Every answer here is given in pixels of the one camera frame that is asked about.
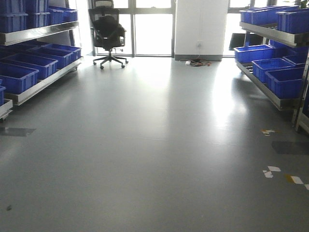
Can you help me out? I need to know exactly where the white power strip with cables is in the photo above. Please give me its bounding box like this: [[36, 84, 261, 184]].
[[180, 58, 212, 67]]

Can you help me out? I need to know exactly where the right steel shelf rack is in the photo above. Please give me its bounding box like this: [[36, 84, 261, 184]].
[[234, 4, 309, 131]]

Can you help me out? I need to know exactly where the left steel shelf rack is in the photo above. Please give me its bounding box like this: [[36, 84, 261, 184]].
[[0, 0, 83, 121]]

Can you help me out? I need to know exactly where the black monitor on floor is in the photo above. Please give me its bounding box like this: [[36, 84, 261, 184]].
[[229, 33, 263, 51]]

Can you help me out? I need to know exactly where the black office chair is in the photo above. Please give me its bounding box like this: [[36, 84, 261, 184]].
[[88, 0, 128, 70]]

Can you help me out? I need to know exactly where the white pillar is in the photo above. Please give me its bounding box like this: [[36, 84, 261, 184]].
[[174, 0, 229, 61]]

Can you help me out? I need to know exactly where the black jacket on chair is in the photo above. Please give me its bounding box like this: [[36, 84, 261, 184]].
[[93, 15, 126, 42]]

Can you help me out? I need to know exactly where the steel shelf rack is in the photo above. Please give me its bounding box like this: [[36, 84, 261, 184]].
[[0, 0, 83, 121], [234, 4, 309, 131]]

